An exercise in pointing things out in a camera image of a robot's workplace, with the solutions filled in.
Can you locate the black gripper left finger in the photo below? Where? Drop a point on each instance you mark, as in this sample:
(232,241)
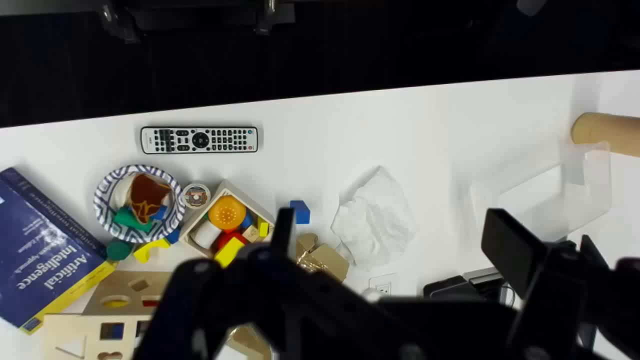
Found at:
(266,300)

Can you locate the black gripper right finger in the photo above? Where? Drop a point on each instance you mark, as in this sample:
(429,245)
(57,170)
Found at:
(580,300)

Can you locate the blue rectangular wooden block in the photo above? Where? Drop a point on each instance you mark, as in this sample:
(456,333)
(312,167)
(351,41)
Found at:
(300,212)

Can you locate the red block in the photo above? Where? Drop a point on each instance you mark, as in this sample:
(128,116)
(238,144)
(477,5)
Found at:
(232,239)

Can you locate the white cylinder block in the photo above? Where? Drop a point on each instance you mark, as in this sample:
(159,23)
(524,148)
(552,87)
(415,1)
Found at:
(206,235)

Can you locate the orange round block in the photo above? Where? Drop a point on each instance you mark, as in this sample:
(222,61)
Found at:
(227,212)

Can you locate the small wooden block tray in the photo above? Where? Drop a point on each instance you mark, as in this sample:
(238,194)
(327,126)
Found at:
(192,230)

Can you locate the small blue cube block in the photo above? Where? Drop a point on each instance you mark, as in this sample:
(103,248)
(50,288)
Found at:
(175,235)

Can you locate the green cylinder block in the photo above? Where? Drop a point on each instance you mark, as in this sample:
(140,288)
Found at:
(133,220)

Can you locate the brown carved wooden block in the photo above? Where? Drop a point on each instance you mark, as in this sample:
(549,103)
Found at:
(149,194)

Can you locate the wooden shape sorter box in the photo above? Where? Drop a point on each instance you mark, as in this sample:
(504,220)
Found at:
(92,297)

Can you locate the flat black device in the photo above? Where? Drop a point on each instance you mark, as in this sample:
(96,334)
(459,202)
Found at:
(460,284)

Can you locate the small round patterned disc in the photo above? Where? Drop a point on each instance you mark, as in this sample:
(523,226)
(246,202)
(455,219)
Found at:
(197,194)

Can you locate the clear plastic bag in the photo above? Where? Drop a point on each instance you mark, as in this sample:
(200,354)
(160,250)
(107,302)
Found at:
(373,220)

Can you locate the tan cylindrical bottle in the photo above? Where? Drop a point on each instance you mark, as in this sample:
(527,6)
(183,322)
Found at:
(611,133)

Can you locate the black remote control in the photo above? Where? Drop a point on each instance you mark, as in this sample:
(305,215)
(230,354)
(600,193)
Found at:
(200,139)

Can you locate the blue patterned paper bowl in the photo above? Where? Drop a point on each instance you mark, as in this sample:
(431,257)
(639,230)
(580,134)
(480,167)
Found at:
(103,201)

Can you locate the blue Artificial Intelligence textbook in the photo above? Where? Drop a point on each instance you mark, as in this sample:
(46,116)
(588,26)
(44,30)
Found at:
(41,253)

